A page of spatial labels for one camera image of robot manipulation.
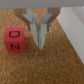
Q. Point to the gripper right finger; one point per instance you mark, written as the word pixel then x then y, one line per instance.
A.
pixel 45 26

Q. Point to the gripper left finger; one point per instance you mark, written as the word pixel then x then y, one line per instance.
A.
pixel 35 28

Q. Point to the pink block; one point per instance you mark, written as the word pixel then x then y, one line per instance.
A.
pixel 14 39

